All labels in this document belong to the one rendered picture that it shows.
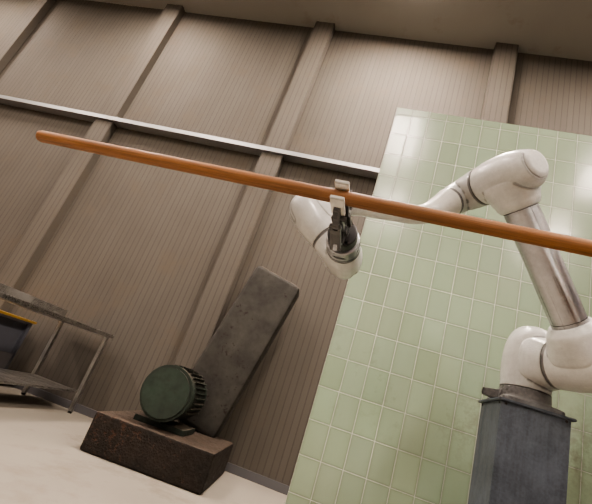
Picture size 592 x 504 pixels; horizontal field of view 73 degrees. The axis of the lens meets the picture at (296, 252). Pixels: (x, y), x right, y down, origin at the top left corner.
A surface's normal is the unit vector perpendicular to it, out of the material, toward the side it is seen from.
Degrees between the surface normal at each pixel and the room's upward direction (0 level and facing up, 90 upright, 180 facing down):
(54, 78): 90
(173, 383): 90
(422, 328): 90
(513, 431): 90
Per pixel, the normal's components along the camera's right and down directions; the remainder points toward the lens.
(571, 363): -0.85, 0.23
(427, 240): -0.12, -0.40
